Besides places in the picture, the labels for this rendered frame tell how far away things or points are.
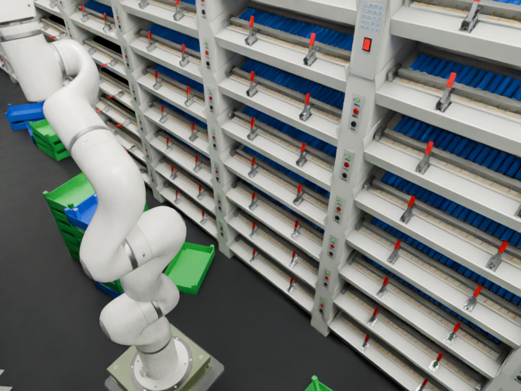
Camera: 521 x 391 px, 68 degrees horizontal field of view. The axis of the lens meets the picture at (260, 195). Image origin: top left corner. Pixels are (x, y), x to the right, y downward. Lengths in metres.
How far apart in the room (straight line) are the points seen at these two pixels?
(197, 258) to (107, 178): 1.60
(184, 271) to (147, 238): 1.42
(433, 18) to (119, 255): 0.88
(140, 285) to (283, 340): 1.12
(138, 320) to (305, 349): 0.99
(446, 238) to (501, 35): 0.58
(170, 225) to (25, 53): 0.47
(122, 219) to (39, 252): 1.89
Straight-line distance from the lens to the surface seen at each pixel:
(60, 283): 2.42
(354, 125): 1.22
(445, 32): 1.04
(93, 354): 2.09
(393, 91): 1.15
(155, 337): 1.30
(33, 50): 0.99
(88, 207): 2.03
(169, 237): 0.86
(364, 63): 1.15
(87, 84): 0.93
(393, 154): 1.23
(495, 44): 1.01
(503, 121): 1.09
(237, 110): 1.77
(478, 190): 1.17
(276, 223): 1.77
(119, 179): 0.74
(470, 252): 1.28
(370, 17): 1.12
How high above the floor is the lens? 1.70
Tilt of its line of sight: 39 degrees down
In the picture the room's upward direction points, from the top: straight up
